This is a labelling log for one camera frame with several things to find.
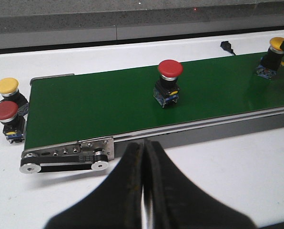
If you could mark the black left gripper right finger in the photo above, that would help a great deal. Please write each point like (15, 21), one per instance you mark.
(174, 202)

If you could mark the black connector with wires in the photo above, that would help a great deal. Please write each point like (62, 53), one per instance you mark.
(226, 46)

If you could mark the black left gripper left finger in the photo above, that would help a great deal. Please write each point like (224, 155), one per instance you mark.
(114, 204)

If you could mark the push button base top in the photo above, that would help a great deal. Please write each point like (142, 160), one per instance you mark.
(10, 92)

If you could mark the red push button lying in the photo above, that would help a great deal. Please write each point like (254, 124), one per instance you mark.
(166, 89)

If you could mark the red push button bottom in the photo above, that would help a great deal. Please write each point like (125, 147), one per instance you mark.
(13, 122)

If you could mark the yellow push button lying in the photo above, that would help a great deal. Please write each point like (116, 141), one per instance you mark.
(270, 63)

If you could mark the green conveyor belt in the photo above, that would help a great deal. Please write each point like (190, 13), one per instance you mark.
(77, 107)

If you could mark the black conveyor drive belt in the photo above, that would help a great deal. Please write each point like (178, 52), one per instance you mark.
(34, 164)

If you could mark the aluminium conveyor side rail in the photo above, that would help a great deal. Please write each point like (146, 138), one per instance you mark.
(204, 126)

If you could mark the grey speckled stone slab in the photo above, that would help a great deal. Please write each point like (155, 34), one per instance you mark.
(49, 15)

